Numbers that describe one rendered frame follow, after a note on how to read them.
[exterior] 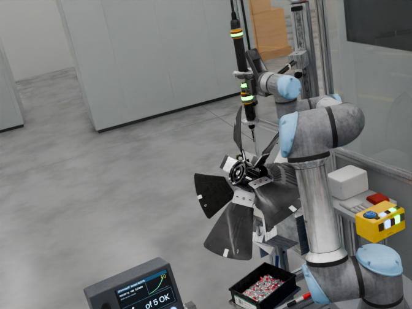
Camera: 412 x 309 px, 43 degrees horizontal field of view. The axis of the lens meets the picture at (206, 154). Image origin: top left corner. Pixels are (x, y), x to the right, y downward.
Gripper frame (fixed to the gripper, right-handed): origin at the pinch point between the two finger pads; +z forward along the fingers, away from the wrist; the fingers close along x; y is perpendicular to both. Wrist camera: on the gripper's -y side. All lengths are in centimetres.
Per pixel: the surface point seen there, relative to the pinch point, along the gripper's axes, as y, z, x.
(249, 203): 57, 1, -5
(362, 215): 59, -37, 23
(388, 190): 79, -1, 70
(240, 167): 42.2, 6.7, -3.6
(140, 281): 42, -43, -67
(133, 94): 123, 531, 111
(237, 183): 46.6, 2.7, -7.9
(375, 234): 64, -44, 22
